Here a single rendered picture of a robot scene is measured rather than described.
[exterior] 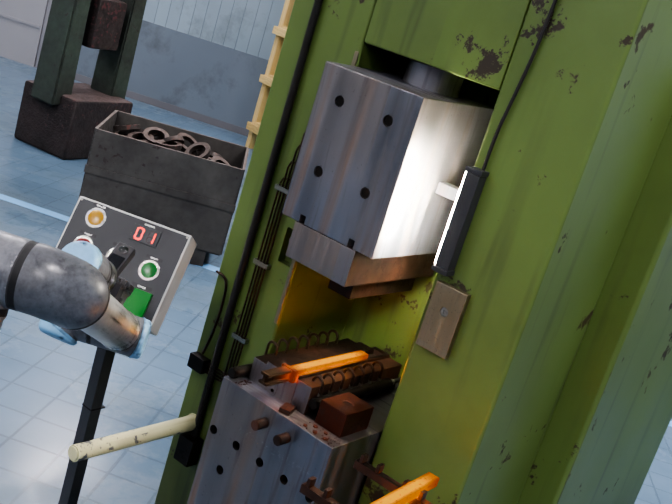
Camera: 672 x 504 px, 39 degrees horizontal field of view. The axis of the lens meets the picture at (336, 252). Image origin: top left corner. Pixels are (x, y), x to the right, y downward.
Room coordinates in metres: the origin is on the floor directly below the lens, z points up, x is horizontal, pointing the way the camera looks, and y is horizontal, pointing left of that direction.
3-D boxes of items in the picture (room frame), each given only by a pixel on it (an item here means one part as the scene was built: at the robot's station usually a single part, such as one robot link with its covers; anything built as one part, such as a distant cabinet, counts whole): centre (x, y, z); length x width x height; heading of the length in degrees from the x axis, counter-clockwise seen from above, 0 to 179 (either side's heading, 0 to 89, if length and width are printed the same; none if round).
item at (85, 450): (2.38, 0.38, 0.62); 0.44 x 0.05 x 0.05; 146
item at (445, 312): (2.20, -0.30, 1.27); 0.09 x 0.02 x 0.17; 56
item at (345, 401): (2.21, -0.14, 0.95); 0.12 x 0.09 x 0.07; 146
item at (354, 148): (2.41, -0.11, 1.56); 0.42 x 0.39 x 0.40; 146
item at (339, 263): (2.44, -0.08, 1.32); 0.42 x 0.20 x 0.10; 146
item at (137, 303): (2.36, 0.47, 1.01); 0.07 x 0.05 x 0.07; 81
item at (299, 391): (2.44, -0.08, 0.96); 0.42 x 0.20 x 0.09; 146
